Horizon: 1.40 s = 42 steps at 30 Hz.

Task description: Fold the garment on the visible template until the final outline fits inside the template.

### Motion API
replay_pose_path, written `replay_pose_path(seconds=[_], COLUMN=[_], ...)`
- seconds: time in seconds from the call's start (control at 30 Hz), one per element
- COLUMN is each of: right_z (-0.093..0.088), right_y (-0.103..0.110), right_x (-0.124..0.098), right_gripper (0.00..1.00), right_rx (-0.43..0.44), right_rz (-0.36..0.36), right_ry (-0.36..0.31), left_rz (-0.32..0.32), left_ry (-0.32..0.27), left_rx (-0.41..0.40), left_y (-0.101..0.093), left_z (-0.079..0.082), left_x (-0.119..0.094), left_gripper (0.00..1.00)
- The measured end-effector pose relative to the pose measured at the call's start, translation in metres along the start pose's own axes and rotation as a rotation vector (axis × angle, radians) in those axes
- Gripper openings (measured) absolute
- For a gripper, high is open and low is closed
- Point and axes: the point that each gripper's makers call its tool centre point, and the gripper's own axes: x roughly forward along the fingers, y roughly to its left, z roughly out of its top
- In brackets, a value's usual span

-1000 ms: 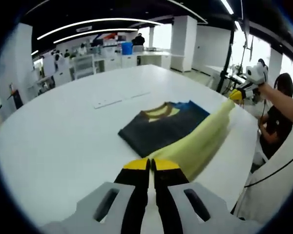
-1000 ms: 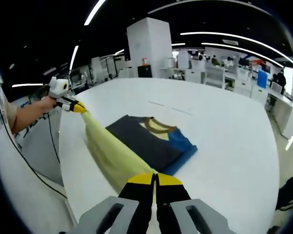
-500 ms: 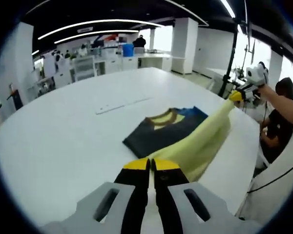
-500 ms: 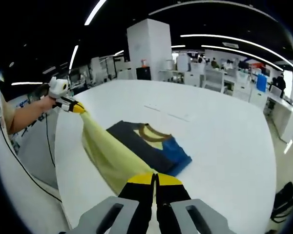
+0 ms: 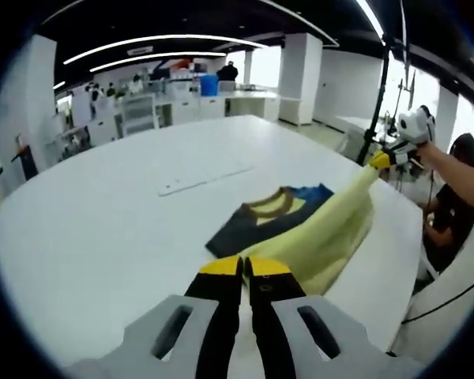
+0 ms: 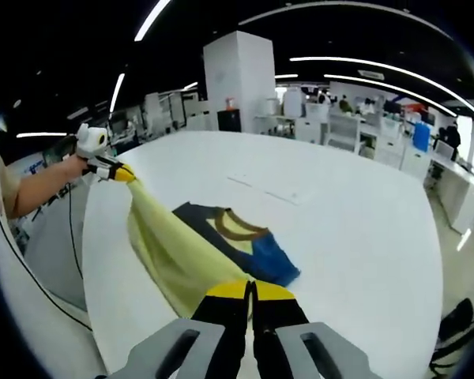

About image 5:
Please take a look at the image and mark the black bin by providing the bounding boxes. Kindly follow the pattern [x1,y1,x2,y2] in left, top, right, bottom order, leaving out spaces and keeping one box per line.
[21,145,40,178]

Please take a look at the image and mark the straight ceiling light strip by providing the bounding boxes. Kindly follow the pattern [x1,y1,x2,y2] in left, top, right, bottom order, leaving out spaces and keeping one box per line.
[355,0,384,36]

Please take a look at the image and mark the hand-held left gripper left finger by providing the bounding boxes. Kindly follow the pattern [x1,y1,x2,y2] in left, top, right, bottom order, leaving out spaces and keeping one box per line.
[66,254,245,379]

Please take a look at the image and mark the black cable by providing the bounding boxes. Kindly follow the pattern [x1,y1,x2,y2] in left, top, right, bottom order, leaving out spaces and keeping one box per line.
[401,270,474,325]

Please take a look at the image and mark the blue plastic bin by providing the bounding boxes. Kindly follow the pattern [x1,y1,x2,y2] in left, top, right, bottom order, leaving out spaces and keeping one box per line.
[200,74,219,97]

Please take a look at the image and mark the small orange sign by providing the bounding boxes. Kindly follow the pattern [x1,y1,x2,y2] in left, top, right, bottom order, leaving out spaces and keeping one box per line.
[10,133,29,163]

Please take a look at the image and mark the white shelf cart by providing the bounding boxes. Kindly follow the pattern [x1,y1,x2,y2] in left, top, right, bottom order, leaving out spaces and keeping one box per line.
[120,94,159,137]

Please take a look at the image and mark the yellow grey blue garment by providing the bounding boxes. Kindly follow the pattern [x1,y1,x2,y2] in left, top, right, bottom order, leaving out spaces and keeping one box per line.
[204,163,380,296]

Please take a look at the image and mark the person's white printed shirt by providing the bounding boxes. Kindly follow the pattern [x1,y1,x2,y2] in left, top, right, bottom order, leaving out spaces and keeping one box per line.
[390,163,474,364]

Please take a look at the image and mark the person's right hand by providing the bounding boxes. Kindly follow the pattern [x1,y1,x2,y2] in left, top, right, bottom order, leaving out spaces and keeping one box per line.
[412,141,438,169]

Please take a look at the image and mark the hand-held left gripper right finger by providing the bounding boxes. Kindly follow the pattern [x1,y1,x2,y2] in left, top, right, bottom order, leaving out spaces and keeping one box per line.
[244,256,423,379]

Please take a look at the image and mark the black tripod stand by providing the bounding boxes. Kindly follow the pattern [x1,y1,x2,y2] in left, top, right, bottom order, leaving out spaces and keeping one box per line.
[356,0,416,167]

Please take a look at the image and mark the white square pillar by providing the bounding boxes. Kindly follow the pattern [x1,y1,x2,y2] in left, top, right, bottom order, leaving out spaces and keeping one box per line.
[279,33,323,127]
[0,34,59,186]

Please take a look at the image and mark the curved grey ceiling rail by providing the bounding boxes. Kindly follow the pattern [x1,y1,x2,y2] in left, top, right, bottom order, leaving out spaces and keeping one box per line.
[260,0,340,47]

